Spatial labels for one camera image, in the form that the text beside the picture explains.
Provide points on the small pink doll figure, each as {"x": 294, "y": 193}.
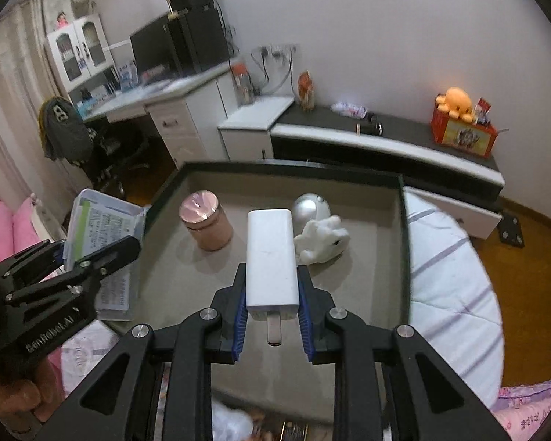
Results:
{"x": 61, "y": 19}

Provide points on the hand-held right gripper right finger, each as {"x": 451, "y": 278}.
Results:
{"x": 306, "y": 326}

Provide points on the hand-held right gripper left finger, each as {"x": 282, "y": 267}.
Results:
{"x": 239, "y": 319}

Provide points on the white power adapter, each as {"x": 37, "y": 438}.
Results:
{"x": 272, "y": 262}

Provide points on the red printed box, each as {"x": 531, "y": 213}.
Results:
{"x": 463, "y": 138}

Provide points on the clear jar with orange lid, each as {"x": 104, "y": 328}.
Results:
{"x": 242, "y": 85}

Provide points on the orange snack bag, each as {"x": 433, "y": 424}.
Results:
{"x": 306, "y": 92}

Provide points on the white wall power strip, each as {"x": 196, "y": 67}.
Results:
{"x": 278, "y": 48}

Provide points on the clear plastic case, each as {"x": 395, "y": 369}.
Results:
{"x": 105, "y": 225}

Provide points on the silver round ornament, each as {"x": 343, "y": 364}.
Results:
{"x": 308, "y": 209}

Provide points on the pink printed blanket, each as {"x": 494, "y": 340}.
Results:
{"x": 528, "y": 409}

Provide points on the black office chair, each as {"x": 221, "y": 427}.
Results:
{"x": 115, "y": 151}

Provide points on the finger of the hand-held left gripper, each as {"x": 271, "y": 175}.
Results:
{"x": 41, "y": 257}
{"x": 115, "y": 255}

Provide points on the dark green storage box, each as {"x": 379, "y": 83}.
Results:
{"x": 367, "y": 262}

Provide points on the black computer tower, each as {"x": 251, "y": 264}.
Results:
{"x": 199, "y": 39}

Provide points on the pink jar with metallic lid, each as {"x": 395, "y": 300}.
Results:
{"x": 206, "y": 225}

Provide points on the beige curtain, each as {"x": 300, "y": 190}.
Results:
{"x": 13, "y": 82}

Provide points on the black metal bracket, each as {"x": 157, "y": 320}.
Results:
{"x": 512, "y": 229}

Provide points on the black monitor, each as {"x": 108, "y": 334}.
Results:
{"x": 154, "y": 50}

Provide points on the person's left hand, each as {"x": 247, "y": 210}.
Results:
{"x": 13, "y": 397}

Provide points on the small black device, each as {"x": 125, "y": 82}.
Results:
{"x": 372, "y": 128}

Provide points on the orange octopus plush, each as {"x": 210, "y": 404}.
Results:
{"x": 457, "y": 103}

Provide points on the white low cabinet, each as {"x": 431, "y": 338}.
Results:
{"x": 252, "y": 121}

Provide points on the white desk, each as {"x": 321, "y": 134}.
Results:
{"x": 133, "y": 101}

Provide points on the white tissue packet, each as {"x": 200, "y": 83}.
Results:
{"x": 349, "y": 109}

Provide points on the white glass-door cabinet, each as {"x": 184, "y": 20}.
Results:
{"x": 76, "y": 50}

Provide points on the pink pillow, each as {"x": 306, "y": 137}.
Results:
{"x": 20, "y": 225}

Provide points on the white plush toy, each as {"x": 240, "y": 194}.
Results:
{"x": 321, "y": 241}

